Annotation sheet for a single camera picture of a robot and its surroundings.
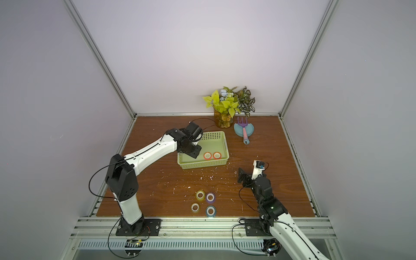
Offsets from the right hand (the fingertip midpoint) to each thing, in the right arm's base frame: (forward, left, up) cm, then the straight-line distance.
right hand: (247, 167), depth 82 cm
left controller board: (-34, +54, -13) cm, 65 cm away
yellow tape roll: (-12, +25, -9) cm, 29 cm away
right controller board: (-32, -9, -12) cm, 35 cm away
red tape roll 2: (+12, +16, -9) cm, 22 cm away
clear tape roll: (-19, +25, -9) cm, 32 cm away
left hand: (+8, +27, +2) cm, 28 cm away
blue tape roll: (-18, +17, -9) cm, 27 cm away
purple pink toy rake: (+24, -2, -8) cm, 25 cm away
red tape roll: (+12, +22, -9) cm, 27 cm away
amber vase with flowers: (+36, +10, +14) cm, 40 cm away
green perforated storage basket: (+14, +18, -9) cm, 25 cm away
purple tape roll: (-13, +19, -9) cm, 25 cm away
